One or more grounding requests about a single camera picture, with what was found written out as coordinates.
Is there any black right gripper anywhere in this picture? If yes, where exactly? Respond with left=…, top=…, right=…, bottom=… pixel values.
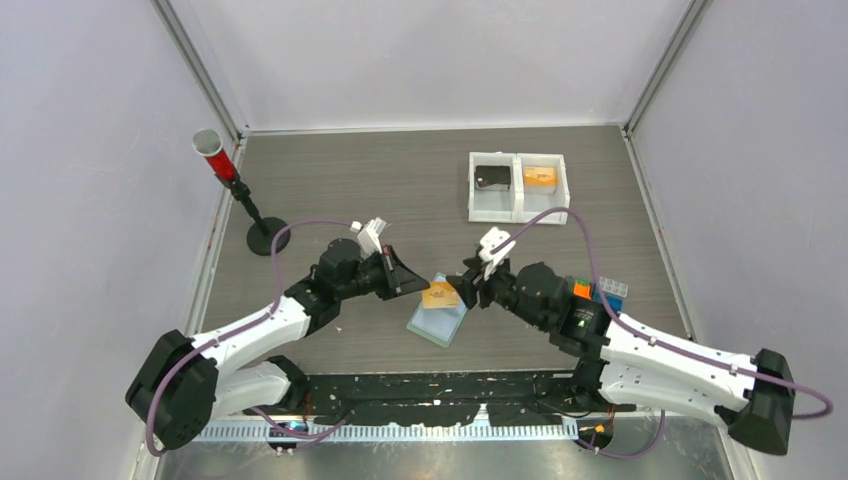
left=444, top=255, right=549, bottom=332

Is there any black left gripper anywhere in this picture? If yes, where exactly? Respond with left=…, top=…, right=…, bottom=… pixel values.
left=336, top=245, right=429, bottom=301

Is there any orange credit card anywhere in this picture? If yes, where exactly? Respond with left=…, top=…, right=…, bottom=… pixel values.
left=421, top=281, right=462, bottom=309
left=522, top=166, right=558, bottom=189

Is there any green card holder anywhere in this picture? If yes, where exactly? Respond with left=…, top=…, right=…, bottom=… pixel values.
left=407, top=273, right=468, bottom=348

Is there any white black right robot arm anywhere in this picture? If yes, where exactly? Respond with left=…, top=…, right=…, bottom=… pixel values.
left=447, top=259, right=795, bottom=456

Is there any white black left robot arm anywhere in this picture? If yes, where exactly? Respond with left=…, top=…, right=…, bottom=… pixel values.
left=125, top=239, right=430, bottom=456

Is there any white two-compartment bin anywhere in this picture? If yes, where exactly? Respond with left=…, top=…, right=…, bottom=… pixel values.
left=467, top=152, right=571, bottom=223

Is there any orange lego brick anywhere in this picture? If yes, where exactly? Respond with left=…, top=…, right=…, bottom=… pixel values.
left=572, top=279, right=593, bottom=300

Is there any orange box in bin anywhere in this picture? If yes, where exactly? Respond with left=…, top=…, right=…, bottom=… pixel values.
left=524, top=184, right=557, bottom=195

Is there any grey lego brick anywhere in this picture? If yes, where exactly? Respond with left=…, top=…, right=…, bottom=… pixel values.
left=597, top=276, right=629, bottom=299

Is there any red microphone on stand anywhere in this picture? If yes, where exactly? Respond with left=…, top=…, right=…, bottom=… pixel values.
left=192, top=128, right=291, bottom=256

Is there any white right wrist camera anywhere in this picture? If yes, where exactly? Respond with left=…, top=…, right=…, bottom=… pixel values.
left=477, top=227, right=516, bottom=280

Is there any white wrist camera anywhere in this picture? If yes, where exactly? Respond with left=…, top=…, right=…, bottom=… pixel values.
left=349, top=217, right=388, bottom=258
left=477, top=227, right=516, bottom=280

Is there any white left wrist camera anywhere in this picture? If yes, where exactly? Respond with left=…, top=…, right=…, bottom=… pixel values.
left=349, top=217, right=388, bottom=258

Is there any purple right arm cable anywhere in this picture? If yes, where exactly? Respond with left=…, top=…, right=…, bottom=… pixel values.
left=493, top=207, right=835, bottom=421

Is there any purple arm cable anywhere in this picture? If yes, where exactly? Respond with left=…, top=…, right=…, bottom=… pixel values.
left=144, top=219, right=362, bottom=458
left=493, top=207, right=835, bottom=421

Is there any aluminium front rail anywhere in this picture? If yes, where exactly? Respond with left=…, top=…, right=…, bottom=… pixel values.
left=142, top=377, right=664, bottom=444

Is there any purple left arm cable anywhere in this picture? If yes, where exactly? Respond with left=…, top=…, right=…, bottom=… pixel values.
left=144, top=219, right=362, bottom=458

